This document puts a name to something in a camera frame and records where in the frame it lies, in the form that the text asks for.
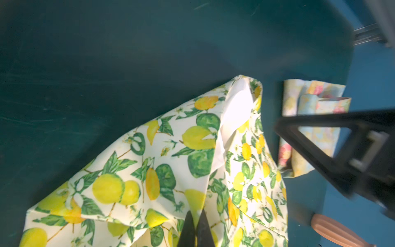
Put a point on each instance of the terracotta ribbed vase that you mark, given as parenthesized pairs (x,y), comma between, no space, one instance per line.
(336,232)

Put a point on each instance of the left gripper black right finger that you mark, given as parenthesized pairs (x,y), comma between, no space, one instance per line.
(204,237)

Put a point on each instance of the pastel floral skirt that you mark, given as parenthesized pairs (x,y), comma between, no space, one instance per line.
(310,98)

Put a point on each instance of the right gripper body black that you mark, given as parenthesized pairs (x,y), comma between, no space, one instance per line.
(368,159)

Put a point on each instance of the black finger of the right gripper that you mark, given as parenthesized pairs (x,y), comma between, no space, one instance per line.
(330,168)

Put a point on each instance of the green lemon print skirt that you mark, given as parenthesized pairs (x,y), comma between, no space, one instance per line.
(208,157)

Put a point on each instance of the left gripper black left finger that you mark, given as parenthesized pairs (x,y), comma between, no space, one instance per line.
(187,237)

